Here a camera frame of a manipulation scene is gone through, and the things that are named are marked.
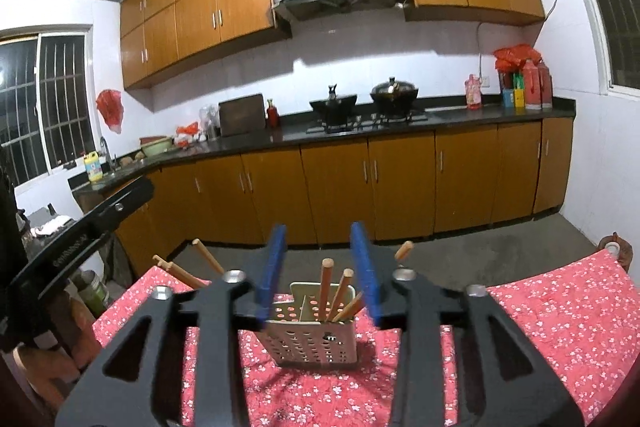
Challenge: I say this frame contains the green bowl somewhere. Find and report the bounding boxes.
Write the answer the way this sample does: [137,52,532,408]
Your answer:
[139,136,174,158]

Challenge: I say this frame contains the metal faucet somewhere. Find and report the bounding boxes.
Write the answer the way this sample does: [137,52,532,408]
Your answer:
[98,136,119,171]

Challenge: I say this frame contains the white capped brown object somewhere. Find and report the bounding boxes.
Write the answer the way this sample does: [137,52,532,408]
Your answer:
[597,232,634,274]

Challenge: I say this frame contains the pink bottle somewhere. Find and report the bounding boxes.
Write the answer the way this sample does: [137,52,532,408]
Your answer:
[464,74,484,110]

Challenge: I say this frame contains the barred window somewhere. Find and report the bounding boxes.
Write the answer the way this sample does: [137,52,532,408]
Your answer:
[0,26,97,188]

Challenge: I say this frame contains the black wok with utensil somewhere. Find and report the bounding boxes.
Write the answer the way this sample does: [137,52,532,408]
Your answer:
[309,83,359,128]

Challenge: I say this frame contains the white rag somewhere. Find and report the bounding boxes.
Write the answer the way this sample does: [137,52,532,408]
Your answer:
[30,214,77,239]

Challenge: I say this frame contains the yellow and green boxes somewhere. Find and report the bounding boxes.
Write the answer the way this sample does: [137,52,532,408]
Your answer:
[502,74,527,108]

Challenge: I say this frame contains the black wok with lid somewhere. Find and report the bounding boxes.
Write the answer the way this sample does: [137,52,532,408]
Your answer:
[369,76,419,116]

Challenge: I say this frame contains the red plastic bag on hook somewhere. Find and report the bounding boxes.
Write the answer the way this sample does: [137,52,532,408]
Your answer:
[95,89,124,134]

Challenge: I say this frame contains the large red bottles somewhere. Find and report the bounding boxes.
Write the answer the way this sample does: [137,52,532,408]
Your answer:
[520,59,554,110]

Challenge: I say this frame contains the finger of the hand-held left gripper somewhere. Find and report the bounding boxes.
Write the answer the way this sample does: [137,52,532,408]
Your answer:
[79,177,156,237]

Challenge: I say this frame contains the glass jars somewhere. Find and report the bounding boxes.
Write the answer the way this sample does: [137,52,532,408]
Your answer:
[199,104,222,141]

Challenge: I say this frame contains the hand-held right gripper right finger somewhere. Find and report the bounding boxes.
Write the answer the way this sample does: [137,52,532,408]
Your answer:
[350,222,583,427]

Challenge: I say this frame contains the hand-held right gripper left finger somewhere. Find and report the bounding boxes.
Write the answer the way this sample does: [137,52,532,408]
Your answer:
[54,223,289,427]

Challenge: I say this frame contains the wooden lower cabinets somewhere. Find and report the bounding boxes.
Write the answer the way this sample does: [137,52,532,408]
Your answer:
[75,117,575,288]

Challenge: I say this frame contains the dark cutting board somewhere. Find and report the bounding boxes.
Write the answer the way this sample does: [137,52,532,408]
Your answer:
[218,94,266,138]

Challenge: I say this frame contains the perforated metal chopstick holder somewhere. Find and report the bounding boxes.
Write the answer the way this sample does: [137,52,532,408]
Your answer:
[262,282,364,369]

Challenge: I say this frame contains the green jar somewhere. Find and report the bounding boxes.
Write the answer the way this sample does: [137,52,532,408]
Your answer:
[75,271,110,317]

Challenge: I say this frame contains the gas stove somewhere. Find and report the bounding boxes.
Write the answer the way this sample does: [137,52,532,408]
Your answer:
[306,111,429,135]

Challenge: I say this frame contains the yellow detergent bottle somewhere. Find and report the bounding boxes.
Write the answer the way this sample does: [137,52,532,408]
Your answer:
[82,151,104,182]

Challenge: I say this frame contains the red floral tablecloth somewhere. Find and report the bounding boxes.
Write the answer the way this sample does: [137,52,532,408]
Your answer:
[91,249,640,427]

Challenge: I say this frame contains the black kitchen countertop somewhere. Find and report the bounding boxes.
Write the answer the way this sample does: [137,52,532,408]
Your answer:
[67,96,577,194]

